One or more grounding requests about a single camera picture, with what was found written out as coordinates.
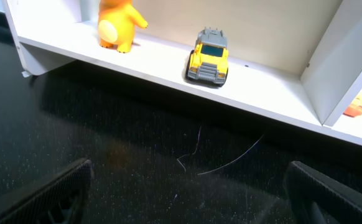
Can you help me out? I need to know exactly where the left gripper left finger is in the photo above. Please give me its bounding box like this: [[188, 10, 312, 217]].
[[0, 157, 94, 224]]

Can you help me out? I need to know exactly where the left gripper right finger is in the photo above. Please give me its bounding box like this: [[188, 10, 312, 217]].
[[282, 160, 362, 224]]

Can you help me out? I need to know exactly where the grey and yellow toy truck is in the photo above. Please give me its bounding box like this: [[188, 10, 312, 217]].
[[184, 26, 230, 88]]

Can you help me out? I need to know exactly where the yellow rubber duck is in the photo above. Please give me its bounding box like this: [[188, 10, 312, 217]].
[[97, 0, 149, 54]]

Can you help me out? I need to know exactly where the yellow plush duck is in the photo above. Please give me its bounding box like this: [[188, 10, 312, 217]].
[[342, 67, 362, 121]]

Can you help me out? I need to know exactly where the white shelf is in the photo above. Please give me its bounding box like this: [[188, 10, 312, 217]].
[[1, 0, 362, 152]]

